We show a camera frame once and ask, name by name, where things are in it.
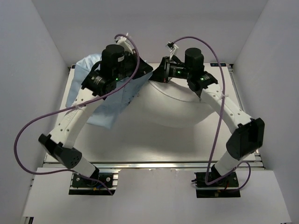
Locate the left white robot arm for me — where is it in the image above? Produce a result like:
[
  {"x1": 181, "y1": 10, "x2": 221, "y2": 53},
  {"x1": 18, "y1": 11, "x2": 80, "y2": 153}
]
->
[{"x1": 38, "y1": 44, "x2": 153, "y2": 186}]

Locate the wrist white camera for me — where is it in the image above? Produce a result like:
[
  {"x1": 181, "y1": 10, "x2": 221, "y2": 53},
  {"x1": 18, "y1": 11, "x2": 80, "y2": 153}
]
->
[
  {"x1": 166, "y1": 42, "x2": 179, "y2": 60},
  {"x1": 114, "y1": 35, "x2": 135, "y2": 54}
]

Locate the light blue pillowcase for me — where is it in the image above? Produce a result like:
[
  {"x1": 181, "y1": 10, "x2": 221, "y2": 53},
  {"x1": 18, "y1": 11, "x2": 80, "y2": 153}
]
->
[{"x1": 65, "y1": 54, "x2": 152, "y2": 129}]

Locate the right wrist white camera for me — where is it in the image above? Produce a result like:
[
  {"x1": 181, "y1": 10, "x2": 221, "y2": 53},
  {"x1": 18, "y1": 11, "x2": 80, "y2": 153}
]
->
[{"x1": 166, "y1": 42, "x2": 179, "y2": 60}]

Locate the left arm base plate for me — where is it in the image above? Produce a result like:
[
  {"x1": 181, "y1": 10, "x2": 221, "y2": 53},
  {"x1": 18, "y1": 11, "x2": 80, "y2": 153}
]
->
[{"x1": 69, "y1": 173, "x2": 118, "y2": 196}]

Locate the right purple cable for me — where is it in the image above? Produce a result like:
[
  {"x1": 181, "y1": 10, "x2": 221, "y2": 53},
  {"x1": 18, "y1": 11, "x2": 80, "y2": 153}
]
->
[{"x1": 172, "y1": 36, "x2": 252, "y2": 193}]

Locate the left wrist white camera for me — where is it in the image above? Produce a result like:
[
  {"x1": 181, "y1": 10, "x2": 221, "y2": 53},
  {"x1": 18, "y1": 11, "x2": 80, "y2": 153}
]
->
[{"x1": 114, "y1": 35, "x2": 135, "y2": 54}]

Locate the aluminium front rail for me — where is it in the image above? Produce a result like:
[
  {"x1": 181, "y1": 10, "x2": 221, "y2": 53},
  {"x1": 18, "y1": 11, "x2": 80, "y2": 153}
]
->
[{"x1": 43, "y1": 161, "x2": 265, "y2": 169}]

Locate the white pillow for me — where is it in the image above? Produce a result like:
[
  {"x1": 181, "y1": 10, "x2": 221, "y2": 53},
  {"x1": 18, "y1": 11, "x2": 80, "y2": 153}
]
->
[{"x1": 124, "y1": 78, "x2": 214, "y2": 128}]

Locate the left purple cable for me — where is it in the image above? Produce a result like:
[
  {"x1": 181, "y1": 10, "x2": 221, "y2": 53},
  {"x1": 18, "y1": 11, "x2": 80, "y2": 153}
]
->
[{"x1": 14, "y1": 34, "x2": 141, "y2": 196}]

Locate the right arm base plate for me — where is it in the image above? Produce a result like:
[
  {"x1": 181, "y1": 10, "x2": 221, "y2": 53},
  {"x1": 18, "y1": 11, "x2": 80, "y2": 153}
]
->
[{"x1": 191, "y1": 172, "x2": 241, "y2": 198}]

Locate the right blue table label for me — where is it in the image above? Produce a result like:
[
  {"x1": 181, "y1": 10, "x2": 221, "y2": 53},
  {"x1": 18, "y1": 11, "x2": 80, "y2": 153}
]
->
[{"x1": 210, "y1": 63, "x2": 227, "y2": 67}]

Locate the right aluminium side rail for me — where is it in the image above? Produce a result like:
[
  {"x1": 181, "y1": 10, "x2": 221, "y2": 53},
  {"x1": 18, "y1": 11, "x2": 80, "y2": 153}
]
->
[{"x1": 228, "y1": 64, "x2": 261, "y2": 164}]

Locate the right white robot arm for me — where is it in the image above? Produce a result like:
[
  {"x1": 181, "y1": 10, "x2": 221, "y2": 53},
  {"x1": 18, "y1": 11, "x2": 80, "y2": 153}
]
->
[{"x1": 151, "y1": 48, "x2": 265, "y2": 186}]

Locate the purple cable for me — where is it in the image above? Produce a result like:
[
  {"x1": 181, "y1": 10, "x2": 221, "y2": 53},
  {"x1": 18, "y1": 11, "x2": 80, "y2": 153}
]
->
[
  {"x1": 14, "y1": 34, "x2": 141, "y2": 196},
  {"x1": 172, "y1": 36, "x2": 252, "y2": 193}
]

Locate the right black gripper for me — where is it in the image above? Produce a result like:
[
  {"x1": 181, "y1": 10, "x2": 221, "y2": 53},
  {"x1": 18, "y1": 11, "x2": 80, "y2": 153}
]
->
[{"x1": 146, "y1": 57, "x2": 192, "y2": 84}]

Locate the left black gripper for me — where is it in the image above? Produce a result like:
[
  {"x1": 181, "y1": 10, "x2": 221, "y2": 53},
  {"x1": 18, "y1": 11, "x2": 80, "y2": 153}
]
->
[{"x1": 113, "y1": 49, "x2": 153, "y2": 82}]

